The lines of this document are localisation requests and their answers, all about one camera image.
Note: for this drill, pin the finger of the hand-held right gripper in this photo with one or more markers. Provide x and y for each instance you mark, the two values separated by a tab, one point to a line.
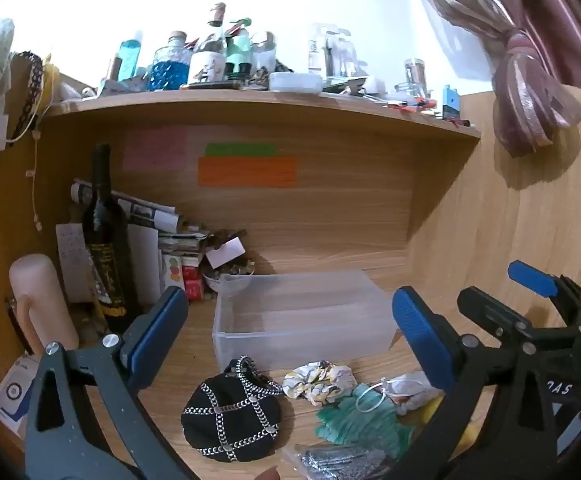
490	312
533	277

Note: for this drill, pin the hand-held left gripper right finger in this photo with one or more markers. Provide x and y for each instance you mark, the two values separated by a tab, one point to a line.
416	332

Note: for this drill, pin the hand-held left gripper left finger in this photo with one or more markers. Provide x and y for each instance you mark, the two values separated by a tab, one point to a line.
163	322

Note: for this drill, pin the green fringed cloth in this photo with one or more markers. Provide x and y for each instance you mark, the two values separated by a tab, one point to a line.
365	420

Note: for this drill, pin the floral white yellow scrunchie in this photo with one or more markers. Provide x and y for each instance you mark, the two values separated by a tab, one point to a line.
315	380

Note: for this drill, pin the clear plastic storage box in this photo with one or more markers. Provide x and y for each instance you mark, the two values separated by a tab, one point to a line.
300	332

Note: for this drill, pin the yellow soft item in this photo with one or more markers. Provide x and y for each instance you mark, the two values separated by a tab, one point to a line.
428	410

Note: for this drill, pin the white box with coloured dots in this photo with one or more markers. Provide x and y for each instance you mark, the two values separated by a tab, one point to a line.
173	272

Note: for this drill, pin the red small box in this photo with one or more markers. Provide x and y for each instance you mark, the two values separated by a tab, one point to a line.
193	280

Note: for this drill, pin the white folded booklet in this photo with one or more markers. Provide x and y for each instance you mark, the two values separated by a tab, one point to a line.
145	260

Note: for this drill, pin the small bowl of coins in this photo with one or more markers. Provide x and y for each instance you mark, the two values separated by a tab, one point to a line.
230	277

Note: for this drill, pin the dark wine bottle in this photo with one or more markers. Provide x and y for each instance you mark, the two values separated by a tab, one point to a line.
108	250

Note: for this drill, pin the white paper card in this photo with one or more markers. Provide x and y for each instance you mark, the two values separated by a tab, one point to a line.
226	252

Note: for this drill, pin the white paper sheet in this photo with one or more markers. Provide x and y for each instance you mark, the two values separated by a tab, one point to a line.
73	265

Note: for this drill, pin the rolled newspaper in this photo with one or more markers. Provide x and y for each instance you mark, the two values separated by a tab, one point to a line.
140	207

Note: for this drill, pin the pale pink cylinder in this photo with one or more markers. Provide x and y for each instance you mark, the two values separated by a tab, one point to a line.
40	300

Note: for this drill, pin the wooden desk shelf unit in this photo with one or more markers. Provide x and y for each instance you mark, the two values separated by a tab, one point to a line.
350	200

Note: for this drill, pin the grey glitter pouch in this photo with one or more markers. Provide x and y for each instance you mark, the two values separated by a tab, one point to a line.
340	462

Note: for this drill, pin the white card with blue circle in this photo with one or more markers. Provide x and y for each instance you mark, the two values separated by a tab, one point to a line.
13	395

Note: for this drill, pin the orange sticky note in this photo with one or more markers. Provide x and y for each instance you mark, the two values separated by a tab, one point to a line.
248	171

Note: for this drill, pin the pink sticky note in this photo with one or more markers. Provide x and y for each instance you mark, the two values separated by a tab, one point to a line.
155	149

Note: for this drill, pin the green sticky note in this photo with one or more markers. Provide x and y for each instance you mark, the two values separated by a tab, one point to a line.
240	149

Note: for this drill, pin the blue small box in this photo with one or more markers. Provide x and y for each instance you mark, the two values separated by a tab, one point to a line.
449	102

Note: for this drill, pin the pink striped curtain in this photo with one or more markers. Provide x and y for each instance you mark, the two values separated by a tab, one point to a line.
525	60

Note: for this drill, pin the glass jar with brown lid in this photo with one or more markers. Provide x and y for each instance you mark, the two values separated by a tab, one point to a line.
416	77

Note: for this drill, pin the glass bottle with blue beads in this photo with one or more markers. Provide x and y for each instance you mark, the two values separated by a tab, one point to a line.
170	67

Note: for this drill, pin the corked bottle with white label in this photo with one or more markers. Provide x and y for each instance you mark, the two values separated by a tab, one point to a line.
209	62

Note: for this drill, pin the blue liquid bottle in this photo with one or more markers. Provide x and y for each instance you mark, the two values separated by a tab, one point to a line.
130	57

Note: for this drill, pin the black lace ribbon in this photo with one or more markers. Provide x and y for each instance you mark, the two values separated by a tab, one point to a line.
30	87

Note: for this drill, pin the white flat box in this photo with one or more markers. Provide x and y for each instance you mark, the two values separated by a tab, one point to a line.
295	82

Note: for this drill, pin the green glass bottle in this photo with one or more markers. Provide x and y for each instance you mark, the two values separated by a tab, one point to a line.
239	52

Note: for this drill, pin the clear packaged white items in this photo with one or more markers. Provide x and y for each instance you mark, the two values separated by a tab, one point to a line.
333	52

